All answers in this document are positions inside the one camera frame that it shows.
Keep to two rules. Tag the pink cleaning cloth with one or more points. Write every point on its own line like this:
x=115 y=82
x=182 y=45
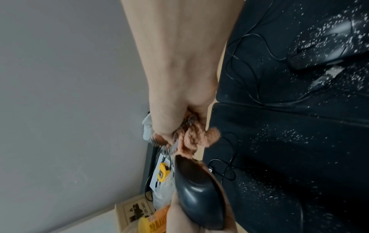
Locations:
x=196 y=136

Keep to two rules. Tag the cardboard box with round logo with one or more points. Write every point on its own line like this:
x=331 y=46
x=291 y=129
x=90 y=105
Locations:
x=129 y=211

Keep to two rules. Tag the person's left hand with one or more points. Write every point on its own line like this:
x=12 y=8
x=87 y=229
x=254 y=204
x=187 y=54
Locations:
x=175 y=218

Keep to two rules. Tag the black mouse pad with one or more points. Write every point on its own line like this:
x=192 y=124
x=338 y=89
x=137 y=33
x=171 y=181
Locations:
x=302 y=170
x=273 y=13

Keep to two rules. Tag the white controller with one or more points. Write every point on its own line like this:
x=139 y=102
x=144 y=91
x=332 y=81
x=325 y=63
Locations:
x=147 y=129

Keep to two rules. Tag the long black bar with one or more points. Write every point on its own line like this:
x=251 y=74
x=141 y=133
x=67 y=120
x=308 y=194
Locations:
x=151 y=159

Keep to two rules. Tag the black mouse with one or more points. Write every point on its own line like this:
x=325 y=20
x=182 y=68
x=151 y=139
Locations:
x=199 y=195
x=331 y=43

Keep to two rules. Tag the orange juice bottle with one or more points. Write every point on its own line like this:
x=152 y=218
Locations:
x=155 y=221

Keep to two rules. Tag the yellow tape measure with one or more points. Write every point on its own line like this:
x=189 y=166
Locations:
x=163 y=171

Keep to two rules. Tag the person's right hand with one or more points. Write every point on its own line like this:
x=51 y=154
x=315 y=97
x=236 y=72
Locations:
x=181 y=68

